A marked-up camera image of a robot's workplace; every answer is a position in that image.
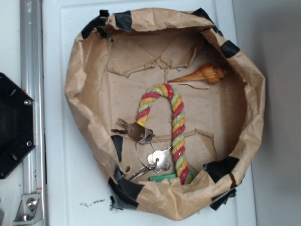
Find aluminium extrusion rail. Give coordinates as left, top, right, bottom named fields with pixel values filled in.
left=20, top=0, right=49, bottom=226

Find red yellow green twisted rope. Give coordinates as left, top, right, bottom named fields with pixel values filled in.
left=135, top=83, right=190, bottom=185

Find green flat card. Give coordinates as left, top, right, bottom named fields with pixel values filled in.
left=150, top=170, right=195, bottom=187

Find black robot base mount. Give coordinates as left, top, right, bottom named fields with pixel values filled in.
left=0, top=73, right=35, bottom=179

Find orange spiral sea shell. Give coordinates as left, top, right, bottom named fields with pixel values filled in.
left=168, top=63, right=229, bottom=89

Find brown paper bag bin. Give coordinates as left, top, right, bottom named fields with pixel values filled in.
left=65, top=8, right=265, bottom=220

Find metal corner bracket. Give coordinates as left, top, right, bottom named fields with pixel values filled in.
left=13, top=193, right=45, bottom=226

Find silver keys on ring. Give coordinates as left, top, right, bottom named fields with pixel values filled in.
left=111, top=118, right=172, bottom=182

